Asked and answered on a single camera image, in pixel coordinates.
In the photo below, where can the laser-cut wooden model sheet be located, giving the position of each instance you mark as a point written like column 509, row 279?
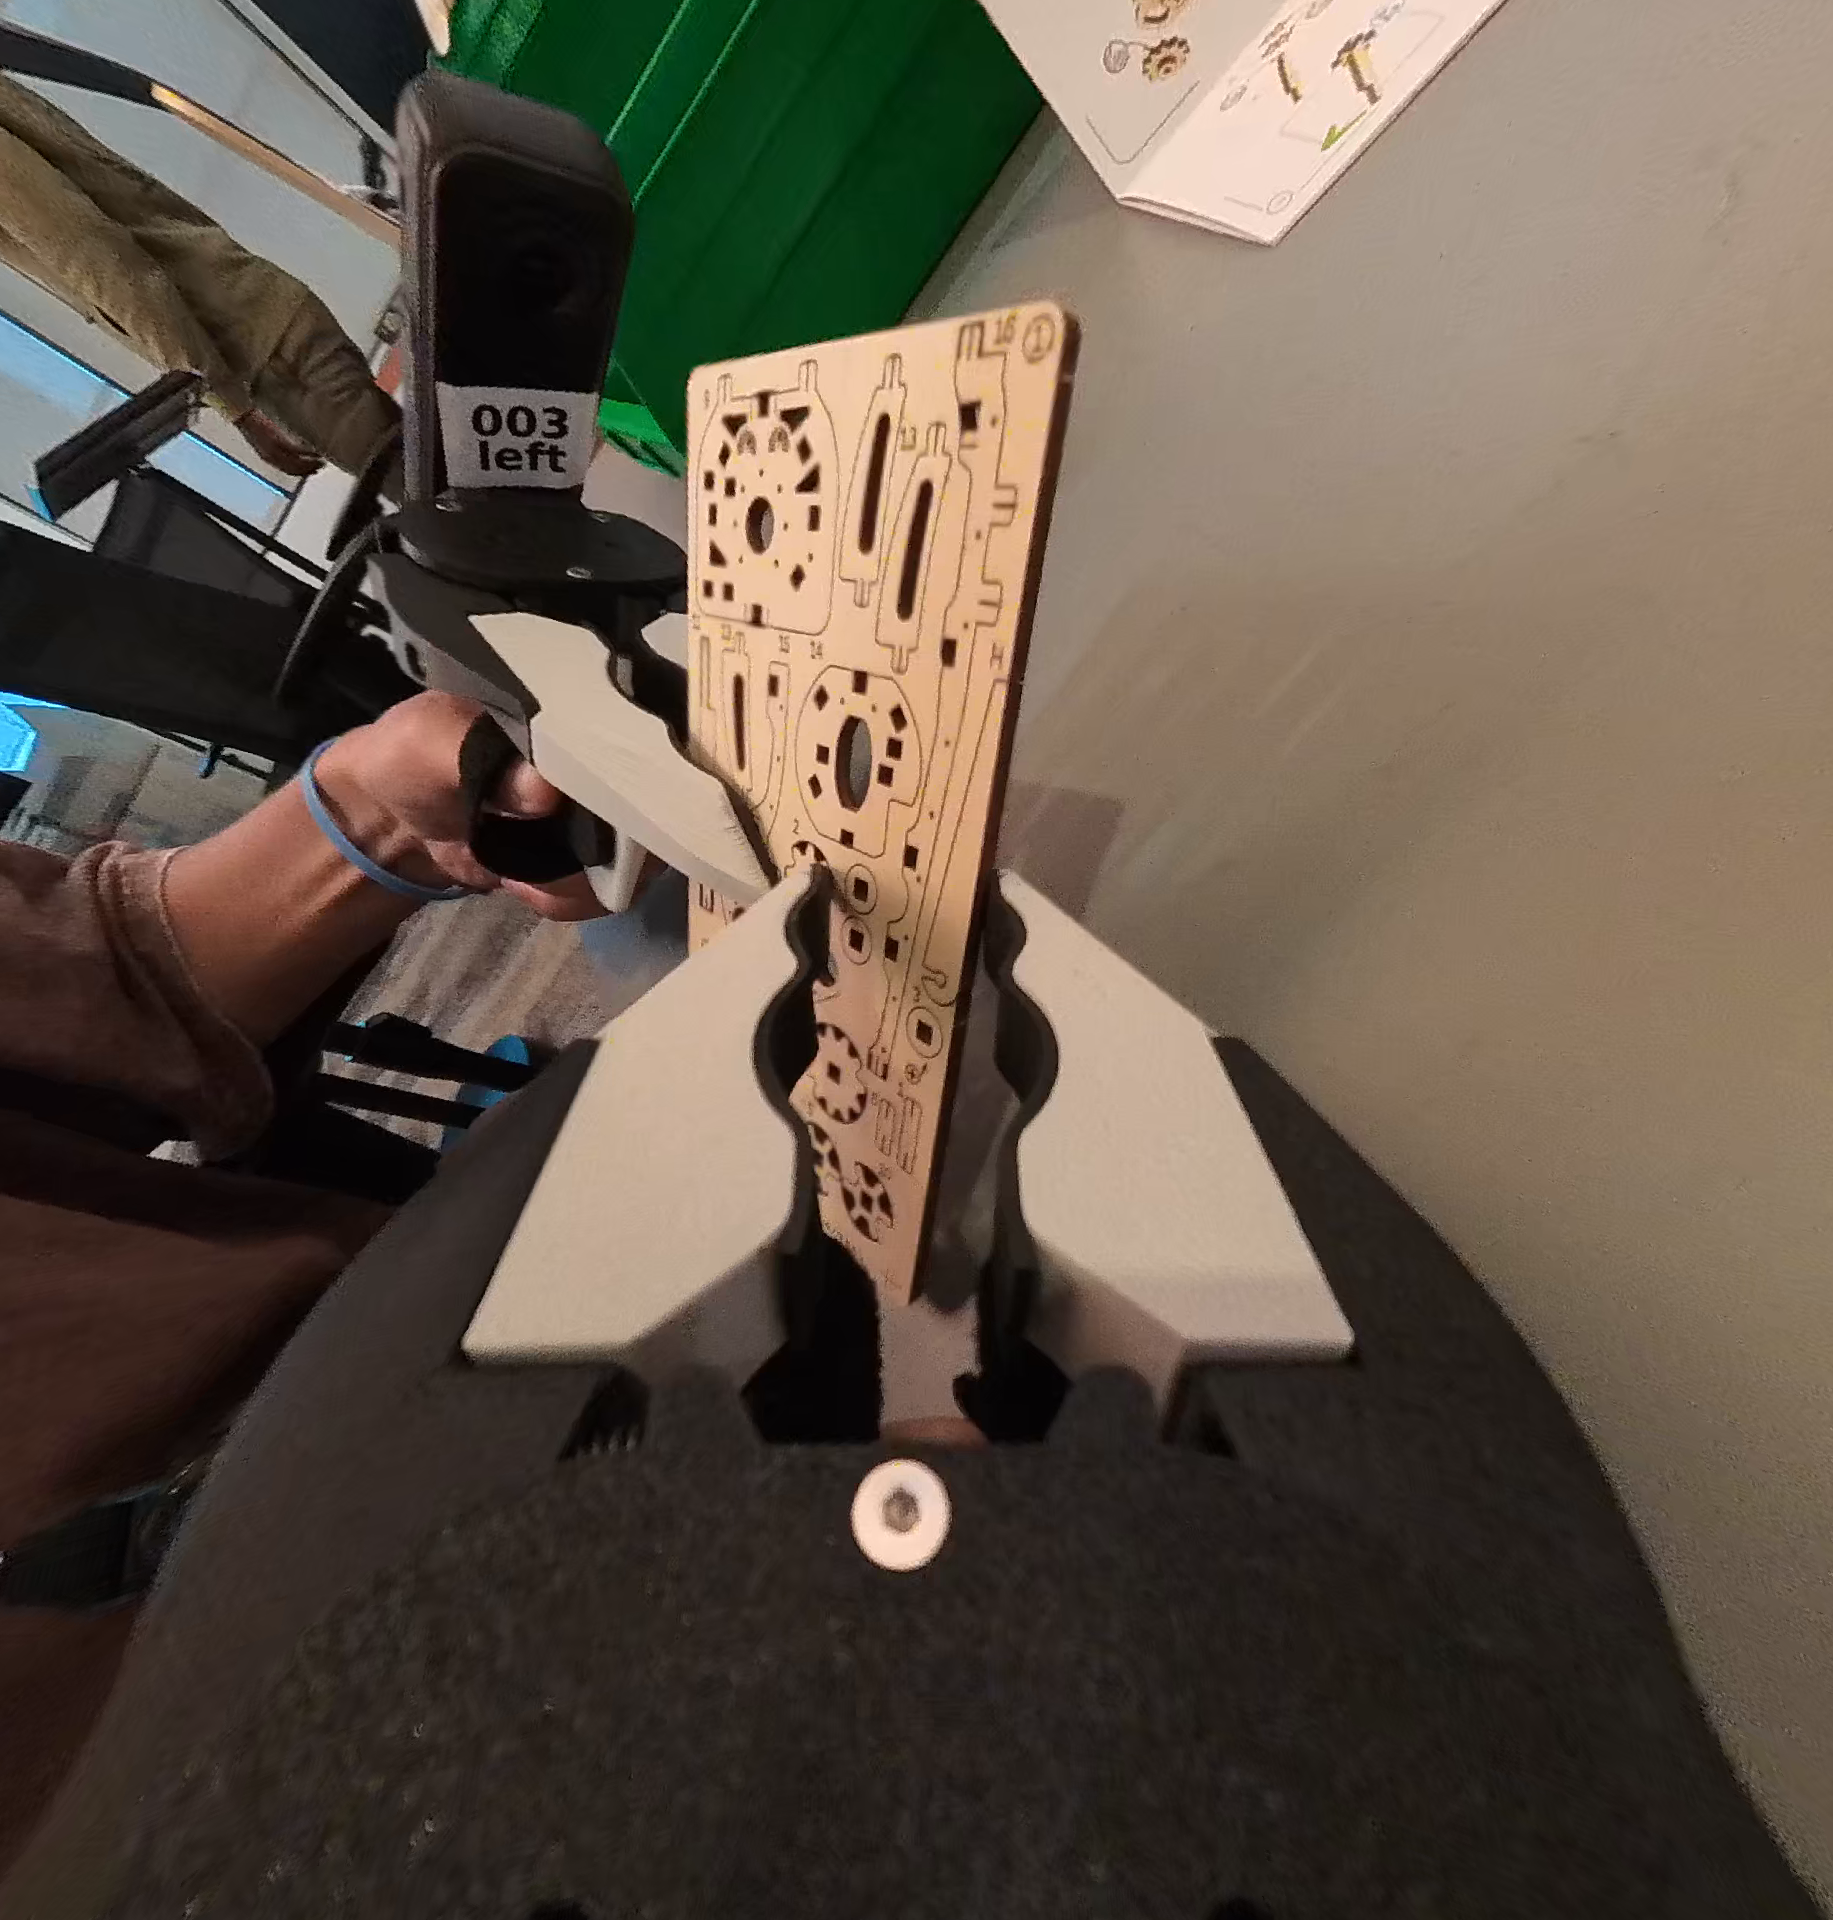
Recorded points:
column 931, row 676

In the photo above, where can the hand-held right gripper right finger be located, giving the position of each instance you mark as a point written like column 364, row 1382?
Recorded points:
column 1171, row 1200

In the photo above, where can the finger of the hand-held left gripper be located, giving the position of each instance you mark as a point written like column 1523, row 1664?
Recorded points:
column 601, row 720
column 670, row 653

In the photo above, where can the black chair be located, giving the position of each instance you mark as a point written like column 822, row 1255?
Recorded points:
column 105, row 630

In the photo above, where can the person's left hand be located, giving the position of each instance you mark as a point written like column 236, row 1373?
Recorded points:
column 400, row 795

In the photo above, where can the green plastic bins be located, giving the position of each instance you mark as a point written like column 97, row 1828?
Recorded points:
column 781, row 151

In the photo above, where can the olive jacket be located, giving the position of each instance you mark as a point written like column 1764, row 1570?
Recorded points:
column 135, row 255

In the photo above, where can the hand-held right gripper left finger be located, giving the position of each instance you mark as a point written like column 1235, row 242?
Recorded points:
column 630, row 1200

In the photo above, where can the blue wristband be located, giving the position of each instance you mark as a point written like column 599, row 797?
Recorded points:
column 315, row 802

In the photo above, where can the white instruction booklet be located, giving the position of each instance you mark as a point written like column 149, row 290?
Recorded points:
column 1231, row 120

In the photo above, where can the person's left forearm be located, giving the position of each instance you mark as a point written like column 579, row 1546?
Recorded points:
column 105, row 975

